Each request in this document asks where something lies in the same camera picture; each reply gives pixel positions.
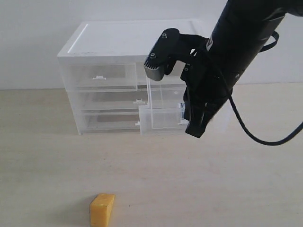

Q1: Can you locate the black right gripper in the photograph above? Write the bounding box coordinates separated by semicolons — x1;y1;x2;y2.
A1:
179;34;228;138

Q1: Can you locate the white pill bottle blue label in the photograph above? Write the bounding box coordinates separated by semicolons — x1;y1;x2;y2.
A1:
178;103;188;125

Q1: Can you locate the yellow cheese wedge block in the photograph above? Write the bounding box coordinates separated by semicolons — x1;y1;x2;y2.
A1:
89;193;116;227

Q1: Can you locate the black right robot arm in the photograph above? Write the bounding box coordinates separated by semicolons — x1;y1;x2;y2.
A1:
181;0;303;138

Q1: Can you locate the clear bottom wide drawer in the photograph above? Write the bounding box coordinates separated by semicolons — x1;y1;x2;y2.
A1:
75;112;140;134

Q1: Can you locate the clear wide drawer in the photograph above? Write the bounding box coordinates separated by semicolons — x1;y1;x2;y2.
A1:
68;90;148;112
75;112;140;134

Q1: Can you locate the white plastic drawer cabinet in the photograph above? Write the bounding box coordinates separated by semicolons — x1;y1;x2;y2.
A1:
57;19;207;125

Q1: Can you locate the clear middle wide drawer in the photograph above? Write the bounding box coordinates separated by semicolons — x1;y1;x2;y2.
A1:
68;90;148;112

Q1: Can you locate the right wrist camera grey black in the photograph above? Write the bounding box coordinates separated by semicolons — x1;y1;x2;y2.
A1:
143;28;180;81

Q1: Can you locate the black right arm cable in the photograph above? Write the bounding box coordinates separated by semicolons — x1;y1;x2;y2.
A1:
217;30;303;146

